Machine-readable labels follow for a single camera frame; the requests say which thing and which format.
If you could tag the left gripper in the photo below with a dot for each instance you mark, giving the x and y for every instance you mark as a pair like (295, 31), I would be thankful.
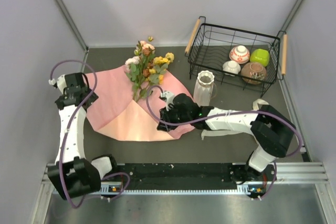
(93, 98)

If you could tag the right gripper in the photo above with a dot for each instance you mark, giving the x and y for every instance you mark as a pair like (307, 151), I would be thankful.
(166, 115)

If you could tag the pink wrapping paper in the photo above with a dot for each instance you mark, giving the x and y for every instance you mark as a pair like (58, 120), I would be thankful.
(115, 114)

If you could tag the artificial flower bunch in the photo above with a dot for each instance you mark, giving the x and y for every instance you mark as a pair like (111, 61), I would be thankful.
(145, 68)

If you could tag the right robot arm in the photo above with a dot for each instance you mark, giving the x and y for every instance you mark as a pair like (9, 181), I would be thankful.
(270, 129)

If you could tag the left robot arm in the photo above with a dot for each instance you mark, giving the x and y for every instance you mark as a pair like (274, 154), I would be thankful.
(72, 174)

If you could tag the white ribbed vase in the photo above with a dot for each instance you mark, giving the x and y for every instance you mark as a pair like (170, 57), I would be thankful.
(205, 88)

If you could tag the small white bowl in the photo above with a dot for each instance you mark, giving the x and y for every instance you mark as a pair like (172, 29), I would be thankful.
(231, 68)

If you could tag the white red patterned bowl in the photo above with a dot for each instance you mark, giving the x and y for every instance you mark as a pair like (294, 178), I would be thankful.
(240, 54)

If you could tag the brown ceramic bowl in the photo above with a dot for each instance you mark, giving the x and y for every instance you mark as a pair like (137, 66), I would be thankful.
(253, 73)

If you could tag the green plastic bowl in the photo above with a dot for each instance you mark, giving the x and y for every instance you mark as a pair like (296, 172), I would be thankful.
(261, 56)

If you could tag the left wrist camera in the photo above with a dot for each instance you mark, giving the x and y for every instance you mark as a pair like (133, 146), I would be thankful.
(58, 83)

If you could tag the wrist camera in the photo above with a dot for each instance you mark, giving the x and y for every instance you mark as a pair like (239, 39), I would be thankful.
(167, 96)
(58, 83)

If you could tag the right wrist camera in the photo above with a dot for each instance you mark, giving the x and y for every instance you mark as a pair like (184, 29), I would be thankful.
(167, 96)

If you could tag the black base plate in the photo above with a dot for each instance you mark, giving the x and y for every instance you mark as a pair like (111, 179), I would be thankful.
(183, 175)

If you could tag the white cable duct rail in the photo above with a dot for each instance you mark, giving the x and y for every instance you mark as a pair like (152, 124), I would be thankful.
(247, 190)

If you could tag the black wire basket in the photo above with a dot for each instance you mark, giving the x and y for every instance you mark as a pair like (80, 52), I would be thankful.
(209, 46)

